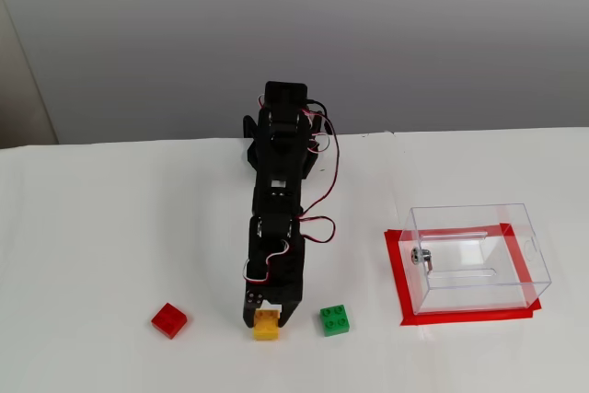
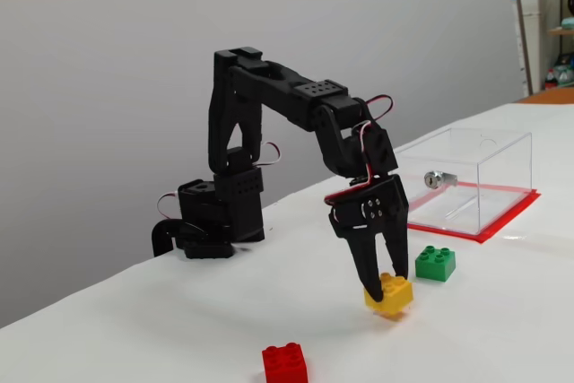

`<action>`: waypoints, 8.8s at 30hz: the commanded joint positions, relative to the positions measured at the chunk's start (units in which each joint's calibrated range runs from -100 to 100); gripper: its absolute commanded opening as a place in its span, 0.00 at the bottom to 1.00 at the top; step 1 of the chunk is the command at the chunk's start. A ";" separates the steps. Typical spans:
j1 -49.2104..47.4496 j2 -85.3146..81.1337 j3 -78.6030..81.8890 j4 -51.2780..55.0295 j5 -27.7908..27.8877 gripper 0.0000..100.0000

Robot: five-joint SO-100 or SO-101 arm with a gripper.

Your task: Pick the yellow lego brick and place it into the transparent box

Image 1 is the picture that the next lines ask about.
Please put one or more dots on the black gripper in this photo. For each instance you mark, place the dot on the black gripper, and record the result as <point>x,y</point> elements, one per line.
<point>282,290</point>

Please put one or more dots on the yellow lego brick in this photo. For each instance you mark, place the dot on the yellow lego brick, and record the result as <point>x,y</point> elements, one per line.
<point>267,326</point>

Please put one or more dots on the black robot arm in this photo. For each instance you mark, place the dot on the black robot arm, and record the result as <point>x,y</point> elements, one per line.
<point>280,158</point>

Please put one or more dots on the green lego brick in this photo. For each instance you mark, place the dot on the green lego brick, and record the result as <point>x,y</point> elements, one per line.
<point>336,320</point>

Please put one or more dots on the red lego brick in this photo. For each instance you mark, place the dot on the red lego brick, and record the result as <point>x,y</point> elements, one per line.
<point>169,320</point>

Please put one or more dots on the transparent plastic box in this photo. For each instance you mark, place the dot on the transparent plastic box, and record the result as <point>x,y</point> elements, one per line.
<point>474,269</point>

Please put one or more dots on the silver cam lock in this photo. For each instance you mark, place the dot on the silver cam lock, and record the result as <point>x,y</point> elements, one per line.
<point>421,257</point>

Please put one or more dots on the red tape frame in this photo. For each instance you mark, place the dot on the red tape frame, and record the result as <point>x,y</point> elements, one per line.
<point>396,273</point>

